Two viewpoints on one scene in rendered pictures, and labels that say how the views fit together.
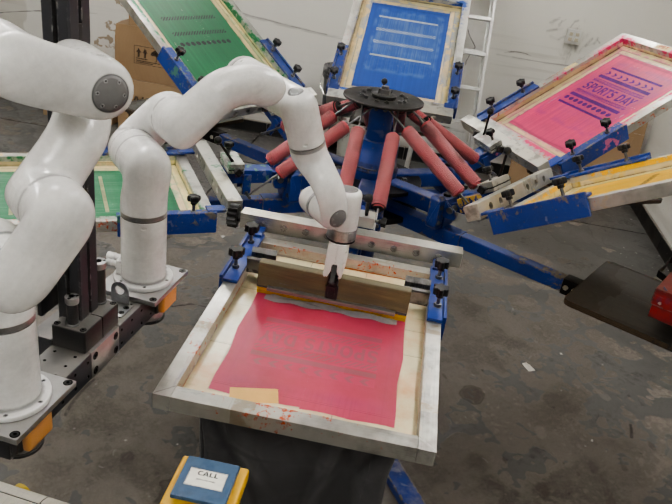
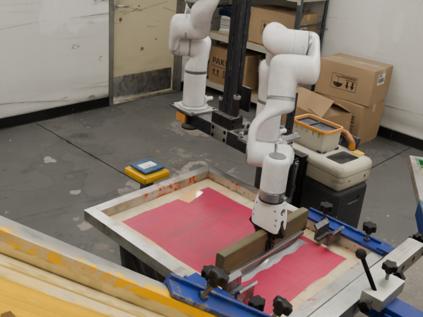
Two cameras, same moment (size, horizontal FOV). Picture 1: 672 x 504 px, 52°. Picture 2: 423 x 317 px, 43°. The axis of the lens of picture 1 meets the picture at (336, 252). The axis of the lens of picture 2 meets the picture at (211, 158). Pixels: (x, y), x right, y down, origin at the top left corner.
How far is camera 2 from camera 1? 2.58 m
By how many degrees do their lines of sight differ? 108
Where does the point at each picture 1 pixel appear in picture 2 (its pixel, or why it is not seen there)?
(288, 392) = (183, 204)
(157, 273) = not seen: hidden behind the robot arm
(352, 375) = (177, 229)
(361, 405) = (149, 220)
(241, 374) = (211, 198)
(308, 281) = not seen: hidden behind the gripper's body
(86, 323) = (218, 112)
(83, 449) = not seen: outside the picture
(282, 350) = (223, 217)
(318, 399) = (169, 210)
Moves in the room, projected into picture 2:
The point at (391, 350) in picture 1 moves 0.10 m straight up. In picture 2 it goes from (187, 256) to (189, 228)
